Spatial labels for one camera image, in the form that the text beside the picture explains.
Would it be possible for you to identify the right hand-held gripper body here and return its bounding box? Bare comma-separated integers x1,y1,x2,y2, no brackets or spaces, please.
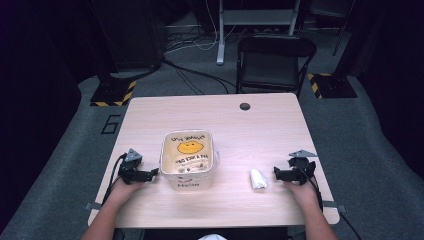
285,149,318,186

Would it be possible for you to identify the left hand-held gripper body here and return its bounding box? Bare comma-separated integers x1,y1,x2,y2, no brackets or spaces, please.
117,148,152,185

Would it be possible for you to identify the person's left hand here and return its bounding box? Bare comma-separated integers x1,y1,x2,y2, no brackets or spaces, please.
108,179,146,206

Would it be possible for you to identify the person's right hand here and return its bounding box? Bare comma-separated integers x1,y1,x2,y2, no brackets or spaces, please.
283,180,322,208

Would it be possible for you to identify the crumpled white paper ball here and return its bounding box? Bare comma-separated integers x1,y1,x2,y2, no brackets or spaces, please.
249,168,269,191

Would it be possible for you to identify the white square bin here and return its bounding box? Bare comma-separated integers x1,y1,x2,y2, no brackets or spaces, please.
159,129,221,192

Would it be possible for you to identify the smiley print plastic bag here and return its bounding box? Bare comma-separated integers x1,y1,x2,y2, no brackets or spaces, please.
160,129,221,176

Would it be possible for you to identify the person's white clothing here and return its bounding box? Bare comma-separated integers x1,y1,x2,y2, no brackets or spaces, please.
197,233,228,240

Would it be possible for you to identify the black folding chair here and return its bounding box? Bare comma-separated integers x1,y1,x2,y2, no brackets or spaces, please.
235,34,318,100

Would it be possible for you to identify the black stand pole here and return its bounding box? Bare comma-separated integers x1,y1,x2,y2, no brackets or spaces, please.
331,0,356,57

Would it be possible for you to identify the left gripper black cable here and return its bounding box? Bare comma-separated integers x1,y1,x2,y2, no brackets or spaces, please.
101,152,129,205

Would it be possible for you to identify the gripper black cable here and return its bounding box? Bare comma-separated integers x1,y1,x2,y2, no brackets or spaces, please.
101,152,129,205
297,165,363,240

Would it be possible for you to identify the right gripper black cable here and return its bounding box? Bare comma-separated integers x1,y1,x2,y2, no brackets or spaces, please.
297,165,363,240

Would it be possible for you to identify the striped edge black base plate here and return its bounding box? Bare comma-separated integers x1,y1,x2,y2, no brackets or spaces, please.
306,72,359,100
89,77,138,108

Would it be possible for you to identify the black floor cable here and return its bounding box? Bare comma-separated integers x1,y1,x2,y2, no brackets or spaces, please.
161,57,238,96

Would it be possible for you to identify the bundle of floor cables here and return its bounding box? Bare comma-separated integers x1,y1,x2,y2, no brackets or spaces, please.
163,0,238,55

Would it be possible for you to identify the white metal desk frame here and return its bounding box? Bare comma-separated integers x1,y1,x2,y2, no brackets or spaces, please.
215,0,302,66

